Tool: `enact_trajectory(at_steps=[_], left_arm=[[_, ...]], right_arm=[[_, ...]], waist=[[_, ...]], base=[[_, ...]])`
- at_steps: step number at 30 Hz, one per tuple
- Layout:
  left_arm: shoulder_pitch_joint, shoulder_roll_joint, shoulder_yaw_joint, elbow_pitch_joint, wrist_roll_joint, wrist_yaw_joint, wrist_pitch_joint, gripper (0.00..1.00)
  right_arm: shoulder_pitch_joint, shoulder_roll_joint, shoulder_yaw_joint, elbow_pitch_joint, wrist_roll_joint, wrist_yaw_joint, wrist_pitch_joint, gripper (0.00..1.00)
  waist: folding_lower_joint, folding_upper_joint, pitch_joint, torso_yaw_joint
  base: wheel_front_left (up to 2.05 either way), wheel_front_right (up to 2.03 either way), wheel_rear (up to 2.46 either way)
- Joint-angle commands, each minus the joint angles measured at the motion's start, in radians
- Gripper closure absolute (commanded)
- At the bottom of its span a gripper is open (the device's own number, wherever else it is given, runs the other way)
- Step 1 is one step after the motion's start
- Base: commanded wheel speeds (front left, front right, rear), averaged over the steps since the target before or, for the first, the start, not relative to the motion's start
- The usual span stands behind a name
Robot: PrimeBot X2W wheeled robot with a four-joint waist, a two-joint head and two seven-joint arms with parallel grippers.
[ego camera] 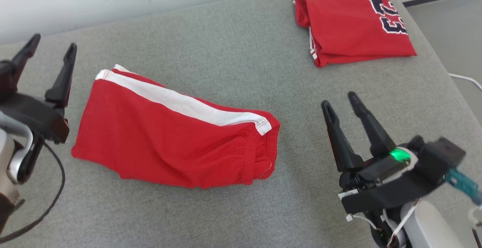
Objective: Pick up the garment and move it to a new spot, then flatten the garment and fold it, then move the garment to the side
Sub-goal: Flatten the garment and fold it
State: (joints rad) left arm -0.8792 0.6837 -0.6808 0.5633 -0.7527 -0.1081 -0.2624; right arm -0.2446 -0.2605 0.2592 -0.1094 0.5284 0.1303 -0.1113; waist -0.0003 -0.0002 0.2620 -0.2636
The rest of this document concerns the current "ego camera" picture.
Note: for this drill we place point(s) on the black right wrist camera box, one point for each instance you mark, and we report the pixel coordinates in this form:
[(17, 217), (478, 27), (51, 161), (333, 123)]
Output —
[(440, 157)]

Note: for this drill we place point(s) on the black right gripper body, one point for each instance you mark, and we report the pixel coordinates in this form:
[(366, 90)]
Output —
[(380, 191)]

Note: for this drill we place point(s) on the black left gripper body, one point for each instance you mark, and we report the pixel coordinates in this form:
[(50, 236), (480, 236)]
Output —
[(34, 114)]

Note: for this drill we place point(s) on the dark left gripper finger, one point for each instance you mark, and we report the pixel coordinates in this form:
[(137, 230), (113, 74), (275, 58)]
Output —
[(24, 55), (64, 82)]

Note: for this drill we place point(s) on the red basketball jersey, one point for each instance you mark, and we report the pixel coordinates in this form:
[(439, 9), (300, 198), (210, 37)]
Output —
[(350, 25)]

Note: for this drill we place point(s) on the red shorts with white stripe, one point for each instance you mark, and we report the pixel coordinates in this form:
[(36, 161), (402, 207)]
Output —
[(158, 142)]

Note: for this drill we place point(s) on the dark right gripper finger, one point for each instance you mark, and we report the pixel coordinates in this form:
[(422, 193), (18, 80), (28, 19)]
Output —
[(374, 135), (342, 146)]

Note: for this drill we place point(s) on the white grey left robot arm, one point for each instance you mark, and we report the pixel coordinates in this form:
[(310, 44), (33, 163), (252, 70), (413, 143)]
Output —
[(9, 157)]

